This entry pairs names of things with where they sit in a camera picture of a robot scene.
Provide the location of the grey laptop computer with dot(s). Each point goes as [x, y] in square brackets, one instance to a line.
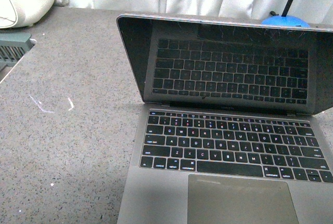
[227, 133]

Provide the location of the green plastic rack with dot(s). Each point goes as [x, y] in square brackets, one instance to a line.
[14, 46]

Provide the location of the blue desk lamp base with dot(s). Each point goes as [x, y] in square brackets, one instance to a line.
[286, 21]

